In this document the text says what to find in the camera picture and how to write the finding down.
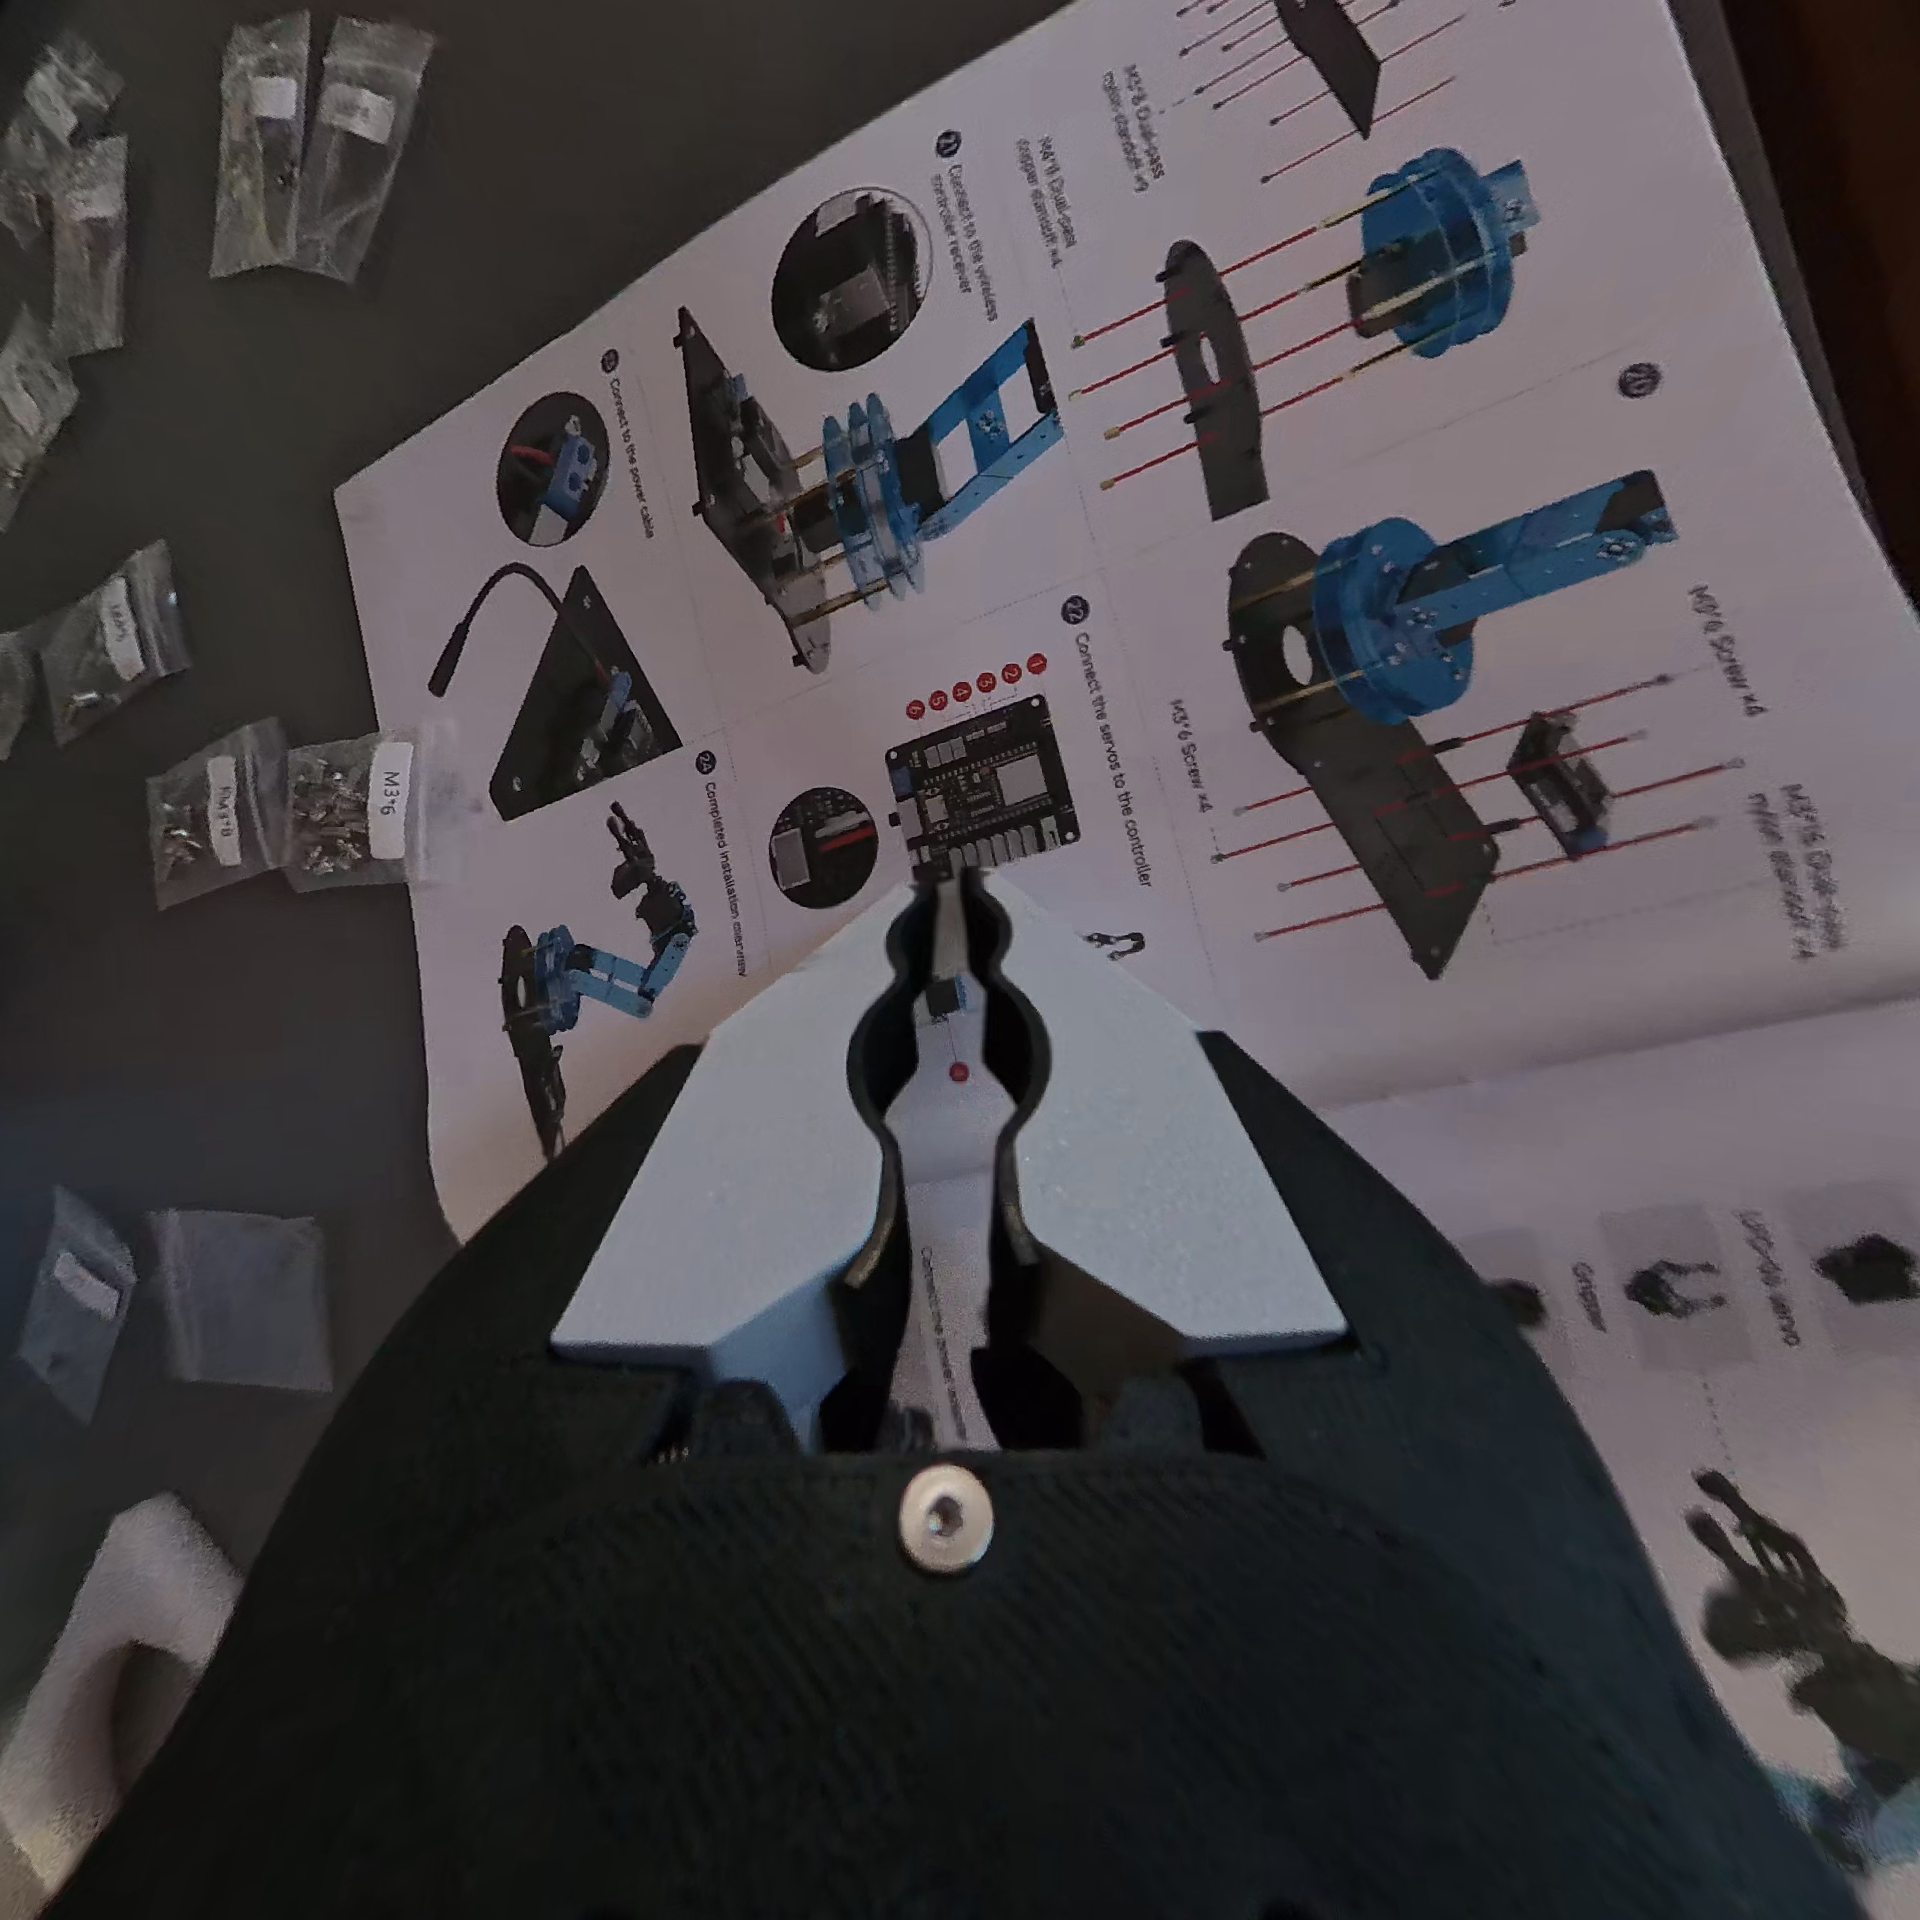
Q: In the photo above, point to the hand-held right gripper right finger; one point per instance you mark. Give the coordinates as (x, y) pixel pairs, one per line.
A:
(1171, 1201)

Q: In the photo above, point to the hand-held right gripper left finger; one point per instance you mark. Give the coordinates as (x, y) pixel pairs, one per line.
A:
(721, 1201)

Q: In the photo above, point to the instruction manual booklet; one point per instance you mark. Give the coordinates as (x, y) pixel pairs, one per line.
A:
(1141, 630)

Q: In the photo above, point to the dark desk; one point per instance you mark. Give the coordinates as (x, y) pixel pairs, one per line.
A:
(225, 1051)

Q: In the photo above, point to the clear labelled screw bag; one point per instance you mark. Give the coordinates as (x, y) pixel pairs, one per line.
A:
(339, 810)

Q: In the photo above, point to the white foam square with hole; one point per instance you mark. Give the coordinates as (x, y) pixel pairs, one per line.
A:
(136, 1559)

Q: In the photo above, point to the scattered group of screw bags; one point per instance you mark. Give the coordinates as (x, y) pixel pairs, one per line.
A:
(283, 150)

